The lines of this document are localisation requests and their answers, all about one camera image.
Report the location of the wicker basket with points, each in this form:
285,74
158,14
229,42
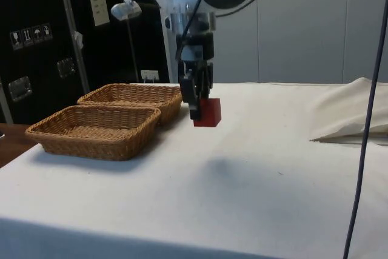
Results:
133,96
91,137

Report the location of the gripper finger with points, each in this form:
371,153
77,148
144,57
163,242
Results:
206,80
191,92

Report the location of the black cabinet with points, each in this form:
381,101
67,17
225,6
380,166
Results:
36,4

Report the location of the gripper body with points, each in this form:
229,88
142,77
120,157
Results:
202,43

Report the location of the pale lockers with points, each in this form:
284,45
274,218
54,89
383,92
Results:
318,34

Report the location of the red cube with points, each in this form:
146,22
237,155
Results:
211,113

